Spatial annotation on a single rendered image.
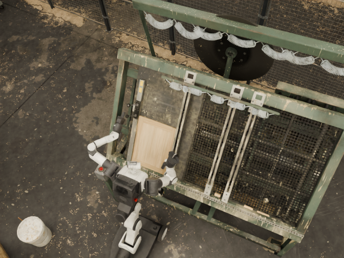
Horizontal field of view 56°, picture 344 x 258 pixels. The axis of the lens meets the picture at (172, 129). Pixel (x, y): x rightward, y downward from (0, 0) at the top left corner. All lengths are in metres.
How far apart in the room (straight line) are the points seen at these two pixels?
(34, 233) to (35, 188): 0.87
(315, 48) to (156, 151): 1.79
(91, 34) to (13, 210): 3.41
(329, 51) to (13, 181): 4.20
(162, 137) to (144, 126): 0.22
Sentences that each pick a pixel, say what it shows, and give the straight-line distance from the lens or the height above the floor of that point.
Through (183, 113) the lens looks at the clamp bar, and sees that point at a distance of 3.14.
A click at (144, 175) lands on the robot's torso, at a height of 1.33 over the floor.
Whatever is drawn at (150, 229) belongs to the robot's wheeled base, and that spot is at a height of 0.21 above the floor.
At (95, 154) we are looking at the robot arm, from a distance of 3.21.
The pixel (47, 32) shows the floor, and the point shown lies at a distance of 6.87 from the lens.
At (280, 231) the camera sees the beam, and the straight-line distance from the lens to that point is 3.50.
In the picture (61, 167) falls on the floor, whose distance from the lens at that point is 4.92.
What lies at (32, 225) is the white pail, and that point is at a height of 0.35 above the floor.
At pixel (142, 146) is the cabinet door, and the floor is 1.08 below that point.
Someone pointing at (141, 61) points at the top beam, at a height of 1.87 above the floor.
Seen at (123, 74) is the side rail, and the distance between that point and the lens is 3.37.
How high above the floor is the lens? 4.12
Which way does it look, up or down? 58 degrees down
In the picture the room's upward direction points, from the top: 6 degrees counter-clockwise
